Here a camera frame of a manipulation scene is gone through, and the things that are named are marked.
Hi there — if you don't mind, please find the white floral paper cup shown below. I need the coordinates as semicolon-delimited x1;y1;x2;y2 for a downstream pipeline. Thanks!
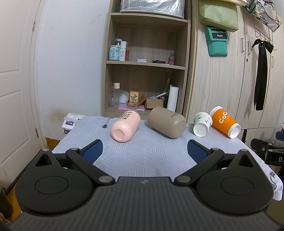
193;112;213;137

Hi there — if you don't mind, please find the orange coco paper cup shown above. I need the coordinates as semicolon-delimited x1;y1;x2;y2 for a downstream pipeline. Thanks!
210;106;241;139

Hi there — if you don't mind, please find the pink tumbler cup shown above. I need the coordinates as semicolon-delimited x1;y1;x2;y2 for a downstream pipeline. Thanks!
110;110;141;143

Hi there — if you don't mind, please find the beige tumbler cup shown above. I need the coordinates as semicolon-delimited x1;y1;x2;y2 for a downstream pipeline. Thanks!
148;106;186;139

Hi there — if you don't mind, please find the white small cup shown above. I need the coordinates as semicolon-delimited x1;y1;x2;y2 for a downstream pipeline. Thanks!
119;92;130;104

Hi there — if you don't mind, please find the white tissue pack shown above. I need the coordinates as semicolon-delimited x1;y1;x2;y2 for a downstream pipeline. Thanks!
62;113;85;135

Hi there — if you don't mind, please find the grey patterned tablecloth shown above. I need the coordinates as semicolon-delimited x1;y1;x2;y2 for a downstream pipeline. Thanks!
52;115;284;201

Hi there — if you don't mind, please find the pink flat box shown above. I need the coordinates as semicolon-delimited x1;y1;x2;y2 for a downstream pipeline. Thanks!
118;103;145;112

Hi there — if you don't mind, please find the white door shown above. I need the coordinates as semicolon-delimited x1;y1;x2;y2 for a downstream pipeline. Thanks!
1;1;44;192

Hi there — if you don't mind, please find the white paper towel roll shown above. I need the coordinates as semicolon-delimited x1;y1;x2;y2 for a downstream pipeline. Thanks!
167;86;179;112

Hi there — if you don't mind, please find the clear plastic bottle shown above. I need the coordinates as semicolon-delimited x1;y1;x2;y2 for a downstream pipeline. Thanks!
109;82;120;107

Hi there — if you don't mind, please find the small cardboard box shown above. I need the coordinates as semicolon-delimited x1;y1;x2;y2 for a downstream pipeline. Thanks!
139;95;164;110

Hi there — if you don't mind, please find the wooden wardrobe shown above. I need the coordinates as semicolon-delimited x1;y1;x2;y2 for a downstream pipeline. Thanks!
184;1;283;143

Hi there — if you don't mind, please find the orange floral box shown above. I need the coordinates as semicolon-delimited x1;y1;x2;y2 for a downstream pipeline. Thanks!
128;90;140;106

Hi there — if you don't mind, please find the pink small bottle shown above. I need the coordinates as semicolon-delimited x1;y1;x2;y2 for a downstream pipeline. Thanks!
168;50;175;65

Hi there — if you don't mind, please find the black flat object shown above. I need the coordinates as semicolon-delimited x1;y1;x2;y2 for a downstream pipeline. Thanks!
152;60;166;64

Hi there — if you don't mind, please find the black ribbon bow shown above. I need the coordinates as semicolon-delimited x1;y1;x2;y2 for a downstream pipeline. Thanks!
252;39;274;111

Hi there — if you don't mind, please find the light blue jar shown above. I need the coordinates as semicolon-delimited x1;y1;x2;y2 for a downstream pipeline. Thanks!
108;45;120;61

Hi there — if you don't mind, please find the red small bottle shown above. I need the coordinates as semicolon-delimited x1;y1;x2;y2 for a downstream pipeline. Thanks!
125;50;130;61

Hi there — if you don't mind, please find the white flat tin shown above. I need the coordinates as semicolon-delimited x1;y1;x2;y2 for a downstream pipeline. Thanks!
136;59;147;63

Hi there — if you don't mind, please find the wooden shelf unit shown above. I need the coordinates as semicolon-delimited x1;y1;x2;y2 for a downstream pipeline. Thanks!
102;1;191;117

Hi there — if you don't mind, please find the white pump bottle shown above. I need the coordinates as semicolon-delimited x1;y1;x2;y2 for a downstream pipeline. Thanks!
116;38;128;62

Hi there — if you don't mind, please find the teal hanging pouch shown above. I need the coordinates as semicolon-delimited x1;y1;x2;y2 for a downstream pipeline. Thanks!
206;26;229;57

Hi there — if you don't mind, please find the green fabric pouch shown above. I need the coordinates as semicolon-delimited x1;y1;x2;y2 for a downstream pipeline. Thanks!
198;1;239;32

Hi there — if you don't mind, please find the silver storage bag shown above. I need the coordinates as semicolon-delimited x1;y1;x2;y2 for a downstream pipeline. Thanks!
120;0;185;19

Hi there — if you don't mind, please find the black wire basket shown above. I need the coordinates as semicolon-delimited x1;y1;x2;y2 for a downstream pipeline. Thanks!
245;0;282;32

